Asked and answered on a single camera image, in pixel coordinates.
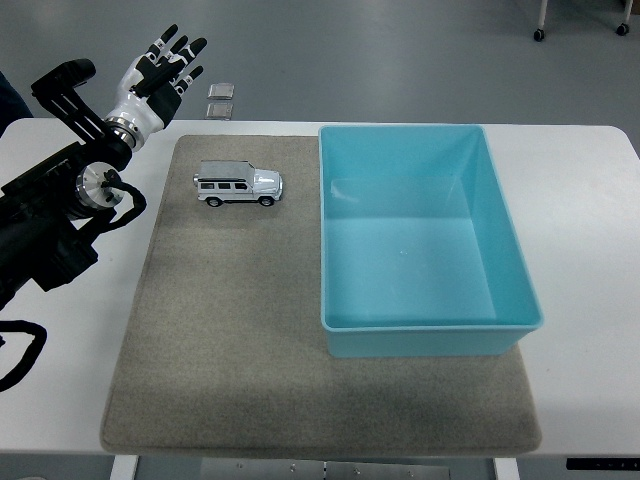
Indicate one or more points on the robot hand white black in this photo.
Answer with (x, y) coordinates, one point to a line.
(142, 107)

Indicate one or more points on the white toy car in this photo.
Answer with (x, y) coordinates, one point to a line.
(235, 185)

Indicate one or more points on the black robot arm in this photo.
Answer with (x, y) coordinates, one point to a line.
(45, 220)

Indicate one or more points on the blue plastic box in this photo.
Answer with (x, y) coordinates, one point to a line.
(410, 270)

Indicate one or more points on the silver floor outlet plate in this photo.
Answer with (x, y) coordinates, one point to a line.
(221, 90)
(219, 110)

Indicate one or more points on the person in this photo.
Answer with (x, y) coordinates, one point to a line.
(10, 107)

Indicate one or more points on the beige fabric mat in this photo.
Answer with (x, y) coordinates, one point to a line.
(225, 325)

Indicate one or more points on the white table leg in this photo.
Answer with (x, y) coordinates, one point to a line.
(123, 469)
(506, 470)

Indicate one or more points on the white cart leg with caster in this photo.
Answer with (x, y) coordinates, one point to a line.
(540, 25)
(624, 22)

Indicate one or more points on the grey metal plate with screws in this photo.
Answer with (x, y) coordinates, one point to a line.
(325, 471)

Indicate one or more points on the black table control panel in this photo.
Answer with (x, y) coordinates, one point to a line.
(602, 464)

